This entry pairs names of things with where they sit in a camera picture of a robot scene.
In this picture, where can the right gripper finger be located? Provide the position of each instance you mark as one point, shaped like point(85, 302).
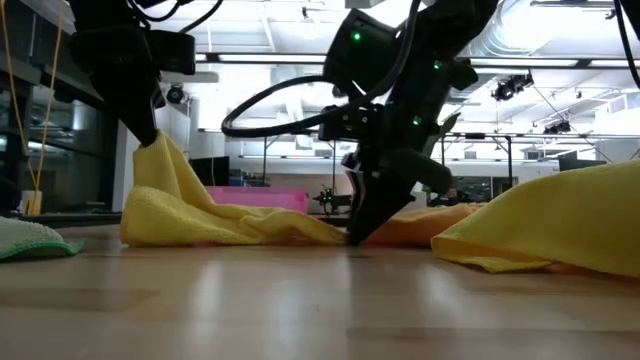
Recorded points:
point(382, 200)
point(357, 195)

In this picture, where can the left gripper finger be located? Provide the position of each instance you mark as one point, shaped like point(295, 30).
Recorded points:
point(131, 120)
point(147, 117)

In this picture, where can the orange microfiber towel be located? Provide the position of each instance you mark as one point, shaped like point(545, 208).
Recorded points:
point(420, 225)

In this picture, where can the yellow microfiber towel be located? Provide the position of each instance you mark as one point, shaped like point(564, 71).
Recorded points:
point(170, 215)
point(550, 225)

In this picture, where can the green microfiber towel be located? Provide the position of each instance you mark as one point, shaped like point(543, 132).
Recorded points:
point(30, 240)

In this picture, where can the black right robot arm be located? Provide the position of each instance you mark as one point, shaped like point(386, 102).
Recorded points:
point(450, 30)

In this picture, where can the black background robot arm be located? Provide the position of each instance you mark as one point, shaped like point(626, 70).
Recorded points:
point(330, 198)

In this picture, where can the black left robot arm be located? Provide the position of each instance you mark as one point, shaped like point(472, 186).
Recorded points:
point(107, 15)

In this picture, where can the round black ceiling lamp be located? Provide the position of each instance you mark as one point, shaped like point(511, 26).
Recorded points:
point(175, 94)

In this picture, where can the black computer monitor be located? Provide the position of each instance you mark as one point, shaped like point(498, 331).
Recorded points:
point(210, 171)

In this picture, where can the pink plastic bin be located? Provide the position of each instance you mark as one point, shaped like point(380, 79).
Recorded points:
point(260, 199)

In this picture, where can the black ceiling spotlight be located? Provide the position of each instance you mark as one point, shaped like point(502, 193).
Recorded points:
point(557, 128)
point(512, 86)

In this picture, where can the small white box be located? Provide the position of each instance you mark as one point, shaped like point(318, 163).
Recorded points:
point(31, 204)

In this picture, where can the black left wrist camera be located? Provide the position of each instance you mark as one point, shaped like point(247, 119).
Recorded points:
point(172, 52)

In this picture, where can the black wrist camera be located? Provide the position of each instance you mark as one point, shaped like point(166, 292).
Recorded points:
point(350, 122)
point(172, 52)

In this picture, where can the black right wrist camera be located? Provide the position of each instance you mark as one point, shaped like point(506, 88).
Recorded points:
point(350, 122)

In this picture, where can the silver ventilation duct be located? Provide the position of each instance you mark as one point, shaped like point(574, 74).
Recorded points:
point(500, 30)

